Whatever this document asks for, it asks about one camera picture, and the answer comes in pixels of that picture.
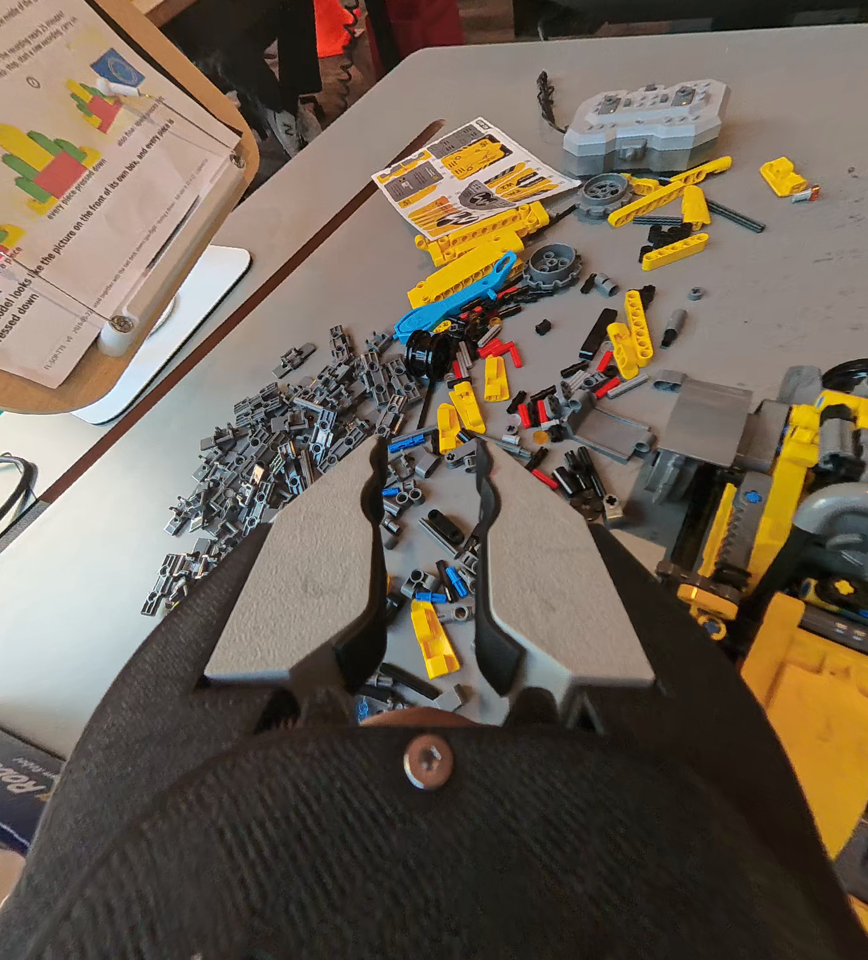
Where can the long yellow curved panel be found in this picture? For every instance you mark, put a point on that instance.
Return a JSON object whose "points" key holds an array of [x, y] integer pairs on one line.
{"points": [[456, 277]]}

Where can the black round wheel piece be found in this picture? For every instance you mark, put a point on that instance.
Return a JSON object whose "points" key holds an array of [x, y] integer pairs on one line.
{"points": [[430, 352]]}

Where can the dark grey pin connector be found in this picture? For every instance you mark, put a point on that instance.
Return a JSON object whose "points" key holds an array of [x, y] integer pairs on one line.
{"points": [[599, 283]]}

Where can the white stand base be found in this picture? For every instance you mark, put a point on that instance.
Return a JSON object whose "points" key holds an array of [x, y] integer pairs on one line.
{"points": [[208, 285]]}

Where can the yellow panel with red pin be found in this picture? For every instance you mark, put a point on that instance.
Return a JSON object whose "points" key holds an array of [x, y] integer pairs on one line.
{"points": [[783, 176]]}

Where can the dark grey round rim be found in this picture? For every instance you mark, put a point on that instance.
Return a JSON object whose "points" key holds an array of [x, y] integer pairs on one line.
{"points": [[659, 480]]}

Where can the grey oval link piece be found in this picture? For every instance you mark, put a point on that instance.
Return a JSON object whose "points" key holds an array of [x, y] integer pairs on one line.
{"points": [[669, 381]]}

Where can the printed instruction sheet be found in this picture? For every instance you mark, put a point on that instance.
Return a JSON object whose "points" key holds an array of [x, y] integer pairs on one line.
{"points": [[66, 187]]}

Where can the yellow sticker sheet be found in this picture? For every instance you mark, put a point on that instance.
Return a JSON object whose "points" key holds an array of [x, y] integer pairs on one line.
{"points": [[464, 172]]}

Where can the long yellow beam assembly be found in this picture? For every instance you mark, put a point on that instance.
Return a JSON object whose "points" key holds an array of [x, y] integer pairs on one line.
{"points": [[479, 232]]}

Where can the short yellow holed beam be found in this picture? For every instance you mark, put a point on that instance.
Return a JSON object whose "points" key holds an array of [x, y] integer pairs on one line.
{"points": [[674, 251]]}

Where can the red plastic object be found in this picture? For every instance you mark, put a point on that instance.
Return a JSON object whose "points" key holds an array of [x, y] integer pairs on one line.
{"points": [[329, 30]]}

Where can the dark grey curved panel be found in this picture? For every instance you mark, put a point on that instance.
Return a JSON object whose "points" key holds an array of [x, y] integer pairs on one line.
{"points": [[614, 435]]}

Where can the dark grey toothed hub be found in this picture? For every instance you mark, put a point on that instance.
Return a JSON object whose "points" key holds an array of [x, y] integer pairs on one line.
{"points": [[554, 268]]}

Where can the short yellow panel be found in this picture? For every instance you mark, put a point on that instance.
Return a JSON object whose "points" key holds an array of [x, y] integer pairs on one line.
{"points": [[621, 351]]}

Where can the black axle rod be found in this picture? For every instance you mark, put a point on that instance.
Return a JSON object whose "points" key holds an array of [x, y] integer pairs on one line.
{"points": [[734, 215]]}

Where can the black office chair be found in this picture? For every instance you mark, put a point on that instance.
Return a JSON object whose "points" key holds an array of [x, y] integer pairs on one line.
{"points": [[21, 480]]}

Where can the light grey wheel hub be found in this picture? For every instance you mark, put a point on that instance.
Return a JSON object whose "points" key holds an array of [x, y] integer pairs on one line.
{"points": [[605, 196]]}

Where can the dark grey axle connector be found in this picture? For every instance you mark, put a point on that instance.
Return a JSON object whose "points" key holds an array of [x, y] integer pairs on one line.
{"points": [[674, 328]]}

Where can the wooden display board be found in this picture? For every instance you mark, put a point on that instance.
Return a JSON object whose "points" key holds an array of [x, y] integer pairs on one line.
{"points": [[43, 397]]}

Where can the blue brick separator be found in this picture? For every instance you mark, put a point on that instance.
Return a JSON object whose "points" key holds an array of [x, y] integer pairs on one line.
{"points": [[422, 319]]}

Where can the yellow grey brick vehicle model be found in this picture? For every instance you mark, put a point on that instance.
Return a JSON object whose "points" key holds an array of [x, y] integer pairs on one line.
{"points": [[816, 675]]}

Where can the cluster of black pins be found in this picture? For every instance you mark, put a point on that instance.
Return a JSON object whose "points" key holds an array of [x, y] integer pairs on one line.
{"points": [[666, 232]]}

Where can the yellow seven-hole beam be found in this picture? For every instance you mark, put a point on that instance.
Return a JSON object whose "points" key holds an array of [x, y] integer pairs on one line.
{"points": [[640, 330]]}

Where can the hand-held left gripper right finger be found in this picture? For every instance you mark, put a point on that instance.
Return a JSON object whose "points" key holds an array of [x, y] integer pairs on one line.
{"points": [[561, 600]]}

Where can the black rectangular brick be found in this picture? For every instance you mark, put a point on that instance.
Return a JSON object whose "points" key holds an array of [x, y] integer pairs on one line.
{"points": [[599, 334]]}

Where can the long yellow holed beam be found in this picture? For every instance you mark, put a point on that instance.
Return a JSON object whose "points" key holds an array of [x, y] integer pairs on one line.
{"points": [[700, 171]]}

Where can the grey battery box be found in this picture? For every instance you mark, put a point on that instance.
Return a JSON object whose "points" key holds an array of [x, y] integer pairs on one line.
{"points": [[644, 127]]}

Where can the pile of mixed small bricks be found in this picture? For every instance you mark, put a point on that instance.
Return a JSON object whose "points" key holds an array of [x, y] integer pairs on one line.
{"points": [[479, 420]]}

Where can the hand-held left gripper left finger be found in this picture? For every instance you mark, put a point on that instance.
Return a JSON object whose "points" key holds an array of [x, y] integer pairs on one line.
{"points": [[299, 592]]}

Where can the pile of dark grey bricks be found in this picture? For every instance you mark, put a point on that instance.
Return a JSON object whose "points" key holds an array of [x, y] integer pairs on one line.
{"points": [[276, 450]]}

